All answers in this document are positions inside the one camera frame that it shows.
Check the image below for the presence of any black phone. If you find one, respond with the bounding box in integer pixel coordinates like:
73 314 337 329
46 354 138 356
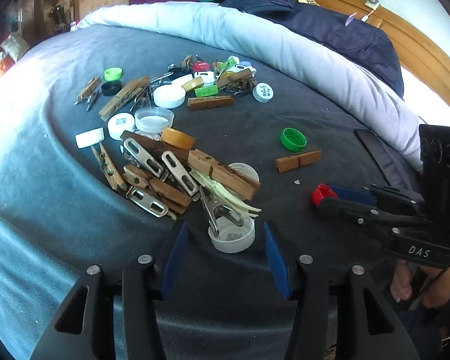
354 129 416 190

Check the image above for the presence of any white duvet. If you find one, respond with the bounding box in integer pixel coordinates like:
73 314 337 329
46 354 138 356
78 2 423 171

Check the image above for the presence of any wooden headboard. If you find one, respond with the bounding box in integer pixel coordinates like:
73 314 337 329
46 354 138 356
314 0 450 107

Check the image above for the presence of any small green bottle cap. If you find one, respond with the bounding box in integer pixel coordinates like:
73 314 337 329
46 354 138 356
104 67 122 81

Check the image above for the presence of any person right hand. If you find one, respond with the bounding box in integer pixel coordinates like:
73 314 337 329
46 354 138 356
390 260 450 308

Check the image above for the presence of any navy blue blanket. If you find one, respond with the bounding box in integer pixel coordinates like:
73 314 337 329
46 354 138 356
221 0 404 97

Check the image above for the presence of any red bottle cap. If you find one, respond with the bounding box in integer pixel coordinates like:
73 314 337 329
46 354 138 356
310 184 338 207

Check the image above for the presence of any brown wooden clothespin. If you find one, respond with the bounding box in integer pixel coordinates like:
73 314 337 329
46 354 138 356
274 150 322 173

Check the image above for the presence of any yellow bottle cap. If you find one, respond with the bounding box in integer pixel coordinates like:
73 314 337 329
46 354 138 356
182 76 204 93

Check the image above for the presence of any white printed bottle cap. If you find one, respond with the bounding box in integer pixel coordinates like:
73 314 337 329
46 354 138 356
253 83 274 103

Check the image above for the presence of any white cap under clip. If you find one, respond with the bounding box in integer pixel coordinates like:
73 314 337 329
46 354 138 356
208 217 255 254

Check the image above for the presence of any white jar lid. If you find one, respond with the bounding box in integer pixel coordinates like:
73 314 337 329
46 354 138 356
153 85 186 109

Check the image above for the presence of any white cap with QR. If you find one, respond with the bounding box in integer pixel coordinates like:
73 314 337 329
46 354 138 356
107 113 136 141

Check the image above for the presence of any clear plastic lid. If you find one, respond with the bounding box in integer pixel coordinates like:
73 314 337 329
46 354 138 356
135 107 175 133

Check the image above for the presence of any cream plastic clothespin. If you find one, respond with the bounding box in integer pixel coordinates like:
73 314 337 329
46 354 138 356
190 168 262 218

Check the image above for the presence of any orange bottle cap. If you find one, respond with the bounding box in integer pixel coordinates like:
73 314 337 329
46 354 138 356
161 127 196 150

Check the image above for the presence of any metal clip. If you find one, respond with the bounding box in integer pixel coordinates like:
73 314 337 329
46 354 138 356
199 187 245 237

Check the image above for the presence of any black bottle cap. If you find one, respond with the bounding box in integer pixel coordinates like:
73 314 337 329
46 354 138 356
100 80 122 97

